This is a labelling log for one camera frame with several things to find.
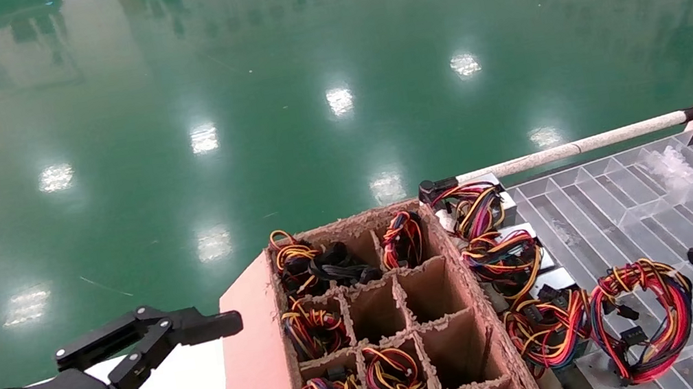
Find long white frame pipe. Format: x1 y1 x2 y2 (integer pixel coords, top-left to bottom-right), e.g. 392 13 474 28
451 109 693 186

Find brown cardboard divider box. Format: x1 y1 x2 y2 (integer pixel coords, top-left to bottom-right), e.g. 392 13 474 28
196 181 552 389

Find cable bundle third row middle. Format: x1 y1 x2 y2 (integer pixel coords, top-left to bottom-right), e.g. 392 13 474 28
361 338 428 389

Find power supply, red yellow wires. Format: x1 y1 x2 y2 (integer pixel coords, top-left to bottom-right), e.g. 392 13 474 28
279 291 353 364

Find clear plastic compartment tray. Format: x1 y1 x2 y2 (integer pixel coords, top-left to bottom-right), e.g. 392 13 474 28
500 129 693 389

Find power supply, red wire bundle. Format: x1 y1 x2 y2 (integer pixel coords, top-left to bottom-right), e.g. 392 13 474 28
374 207 431 273

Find black cable bundle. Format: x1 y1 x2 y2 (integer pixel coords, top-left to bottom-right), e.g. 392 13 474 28
306 237 385 294

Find crumpled clear plastic bag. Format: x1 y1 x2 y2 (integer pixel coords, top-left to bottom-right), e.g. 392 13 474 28
642 141 693 197

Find silver power supply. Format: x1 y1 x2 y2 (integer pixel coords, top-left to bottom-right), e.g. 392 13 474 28
560 251 693 389
498 278 602 381
428 170 523 247
459 221 562 311

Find power supply, yellow orange wires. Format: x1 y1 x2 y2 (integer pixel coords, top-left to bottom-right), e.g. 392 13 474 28
268 223 334 300

